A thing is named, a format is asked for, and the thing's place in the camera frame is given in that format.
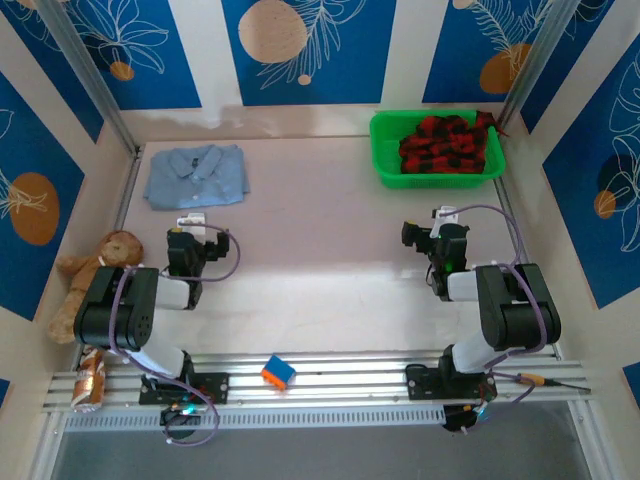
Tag light blue folded shirt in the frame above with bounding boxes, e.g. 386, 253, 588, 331
142, 143, 251, 211

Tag white slotted cable duct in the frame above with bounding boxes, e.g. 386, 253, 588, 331
64, 405, 446, 431

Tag blue orange block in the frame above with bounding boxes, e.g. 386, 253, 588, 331
261, 354, 295, 391

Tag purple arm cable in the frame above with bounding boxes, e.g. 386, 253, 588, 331
107, 224, 244, 447
439, 203, 549, 432

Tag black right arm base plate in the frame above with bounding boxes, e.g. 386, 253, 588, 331
405, 363, 499, 401

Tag green plastic basket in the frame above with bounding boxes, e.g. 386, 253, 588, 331
368, 109, 507, 190

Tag orange handled screwdriver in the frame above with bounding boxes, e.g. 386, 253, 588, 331
517, 372, 592, 393

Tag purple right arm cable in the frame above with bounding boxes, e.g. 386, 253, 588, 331
439, 203, 549, 432

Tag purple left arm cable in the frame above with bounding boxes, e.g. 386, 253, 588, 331
107, 224, 244, 447

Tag black controller board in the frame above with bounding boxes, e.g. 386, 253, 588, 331
159, 402, 204, 431
443, 403, 490, 435

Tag red black plaid shirt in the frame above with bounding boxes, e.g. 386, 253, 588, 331
398, 110, 509, 176

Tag copper coloured can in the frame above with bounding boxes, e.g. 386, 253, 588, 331
72, 347, 107, 414

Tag aluminium mounting rail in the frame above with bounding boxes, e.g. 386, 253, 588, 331
42, 351, 594, 412

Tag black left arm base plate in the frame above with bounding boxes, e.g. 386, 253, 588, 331
138, 372, 230, 405

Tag brown teddy bear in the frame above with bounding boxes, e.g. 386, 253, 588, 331
48, 230, 146, 345

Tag aluminium frame post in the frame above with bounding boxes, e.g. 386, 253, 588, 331
497, 0, 584, 132
37, 0, 142, 157

